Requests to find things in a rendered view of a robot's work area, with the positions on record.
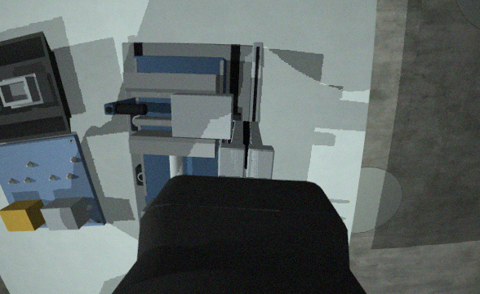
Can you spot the yellow rectangular block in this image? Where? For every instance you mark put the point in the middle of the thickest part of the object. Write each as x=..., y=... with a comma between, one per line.
x=23, y=215

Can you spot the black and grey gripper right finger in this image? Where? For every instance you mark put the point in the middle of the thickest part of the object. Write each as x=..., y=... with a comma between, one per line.
x=258, y=157

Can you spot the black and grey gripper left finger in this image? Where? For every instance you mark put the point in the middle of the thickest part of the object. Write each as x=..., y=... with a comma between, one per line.
x=232, y=156

